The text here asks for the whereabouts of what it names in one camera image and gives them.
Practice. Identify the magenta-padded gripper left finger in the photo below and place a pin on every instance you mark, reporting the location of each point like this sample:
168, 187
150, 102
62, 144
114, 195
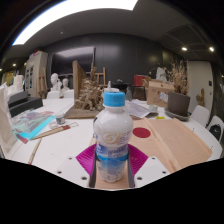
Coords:
71, 170

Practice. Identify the wooden easel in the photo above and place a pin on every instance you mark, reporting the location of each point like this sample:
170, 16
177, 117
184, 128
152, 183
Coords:
42, 83
100, 77

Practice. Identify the small paint jar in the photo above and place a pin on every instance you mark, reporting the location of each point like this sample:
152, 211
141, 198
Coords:
60, 118

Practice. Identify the tan wooden table mat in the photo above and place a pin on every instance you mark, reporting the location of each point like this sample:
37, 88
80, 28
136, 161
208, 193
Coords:
180, 143

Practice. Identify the round ceiling spotlight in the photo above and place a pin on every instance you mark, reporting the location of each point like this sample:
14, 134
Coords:
184, 48
211, 49

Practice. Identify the black box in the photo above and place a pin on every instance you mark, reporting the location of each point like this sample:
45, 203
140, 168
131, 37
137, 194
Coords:
28, 106
18, 97

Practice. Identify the white drink bottle blue cap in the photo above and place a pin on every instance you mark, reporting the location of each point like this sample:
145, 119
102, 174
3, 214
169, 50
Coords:
112, 126

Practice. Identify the red box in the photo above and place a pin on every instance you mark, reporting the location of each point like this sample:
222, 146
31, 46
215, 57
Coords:
139, 80

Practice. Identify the pale cabinet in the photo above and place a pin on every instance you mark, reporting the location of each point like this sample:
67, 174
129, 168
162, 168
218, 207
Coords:
35, 71

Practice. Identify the wooden wall figure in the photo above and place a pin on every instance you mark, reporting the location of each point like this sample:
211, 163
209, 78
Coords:
200, 98

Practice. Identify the flat round red coaster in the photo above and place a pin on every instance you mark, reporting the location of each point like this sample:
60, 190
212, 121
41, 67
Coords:
141, 132

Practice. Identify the cardboard box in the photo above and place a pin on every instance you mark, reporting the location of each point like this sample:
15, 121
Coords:
156, 91

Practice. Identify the black wall screen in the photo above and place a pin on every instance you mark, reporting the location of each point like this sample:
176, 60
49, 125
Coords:
71, 60

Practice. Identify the white plaster figure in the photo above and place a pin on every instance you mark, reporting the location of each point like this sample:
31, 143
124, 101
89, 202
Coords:
161, 74

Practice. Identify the grey plant saucer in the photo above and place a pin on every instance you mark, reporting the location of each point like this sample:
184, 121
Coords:
181, 117

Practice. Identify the white canvas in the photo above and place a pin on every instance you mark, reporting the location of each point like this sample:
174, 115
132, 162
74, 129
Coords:
6, 126

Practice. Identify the thin wooden stick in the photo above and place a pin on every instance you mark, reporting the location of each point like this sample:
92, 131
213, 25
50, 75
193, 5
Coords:
35, 150

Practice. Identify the brown sculpture on wooden base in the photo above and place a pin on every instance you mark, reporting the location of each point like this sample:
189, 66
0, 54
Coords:
88, 96

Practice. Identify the newspaper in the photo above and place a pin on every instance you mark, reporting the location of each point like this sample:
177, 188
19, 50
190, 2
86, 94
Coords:
137, 109

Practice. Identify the white chair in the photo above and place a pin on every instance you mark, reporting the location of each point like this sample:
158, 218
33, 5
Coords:
52, 95
115, 89
69, 94
200, 115
216, 128

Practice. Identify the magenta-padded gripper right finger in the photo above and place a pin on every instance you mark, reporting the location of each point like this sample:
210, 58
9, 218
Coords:
151, 170

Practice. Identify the dried plant in grey pot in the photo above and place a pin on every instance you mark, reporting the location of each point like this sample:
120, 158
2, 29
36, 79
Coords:
178, 101

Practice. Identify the white plaster bust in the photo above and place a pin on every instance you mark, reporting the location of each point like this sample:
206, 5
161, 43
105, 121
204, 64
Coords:
55, 81
65, 85

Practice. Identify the small white lid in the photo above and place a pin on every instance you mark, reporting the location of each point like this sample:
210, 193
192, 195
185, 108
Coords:
54, 125

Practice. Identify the yellow tag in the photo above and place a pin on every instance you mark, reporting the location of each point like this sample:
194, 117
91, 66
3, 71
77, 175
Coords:
160, 117

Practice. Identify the long ceiling light panel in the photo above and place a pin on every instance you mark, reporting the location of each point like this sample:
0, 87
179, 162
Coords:
76, 8

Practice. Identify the small glass cup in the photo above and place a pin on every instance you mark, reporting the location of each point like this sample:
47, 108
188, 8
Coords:
153, 108

